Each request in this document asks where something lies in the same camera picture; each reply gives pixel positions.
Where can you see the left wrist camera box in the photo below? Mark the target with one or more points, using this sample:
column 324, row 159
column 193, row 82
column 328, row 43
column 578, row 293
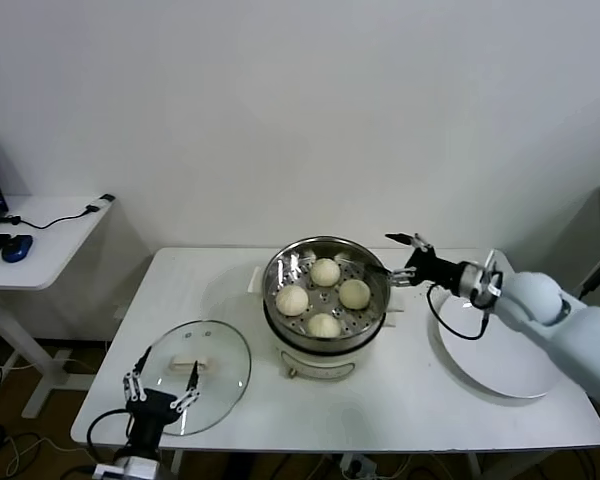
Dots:
column 107, row 471

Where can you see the white table leg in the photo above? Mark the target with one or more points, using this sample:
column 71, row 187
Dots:
column 474, row 467
column 176, row 467

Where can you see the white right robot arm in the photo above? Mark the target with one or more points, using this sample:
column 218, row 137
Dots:
column 555, row 320

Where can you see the white power strip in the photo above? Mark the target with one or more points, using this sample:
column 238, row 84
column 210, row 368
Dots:
column 352, row 465

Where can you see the white side table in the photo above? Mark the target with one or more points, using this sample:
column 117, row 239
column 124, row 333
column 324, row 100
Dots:
column 50, row 250

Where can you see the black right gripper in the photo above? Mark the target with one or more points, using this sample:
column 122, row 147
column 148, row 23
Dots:
column 430, row 267

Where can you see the white electric cooker pot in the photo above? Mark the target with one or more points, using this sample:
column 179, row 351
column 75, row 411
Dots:
column 320, row 367

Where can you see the white steamed baozi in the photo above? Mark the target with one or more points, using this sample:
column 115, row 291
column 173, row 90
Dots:
column 324, row 325
column 291, row 300
column 325, row 271
column 355, row 293

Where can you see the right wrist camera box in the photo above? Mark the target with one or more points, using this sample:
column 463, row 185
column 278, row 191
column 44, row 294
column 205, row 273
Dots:
column 495, row 290

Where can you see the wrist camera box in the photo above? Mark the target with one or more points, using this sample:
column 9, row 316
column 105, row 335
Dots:
column 495, row 290
column 107, row 471

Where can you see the white round plate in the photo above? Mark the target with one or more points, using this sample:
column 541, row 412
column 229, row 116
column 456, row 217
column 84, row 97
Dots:
column 480, row 365

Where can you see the stainless steel steamer basket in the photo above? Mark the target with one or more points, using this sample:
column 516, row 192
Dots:
column 300, row 265

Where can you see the blue computer mouse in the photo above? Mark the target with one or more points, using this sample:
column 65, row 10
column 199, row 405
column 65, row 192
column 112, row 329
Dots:
column 17, row 249

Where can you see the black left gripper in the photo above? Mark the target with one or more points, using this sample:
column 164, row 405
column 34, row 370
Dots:
column 152, row 410

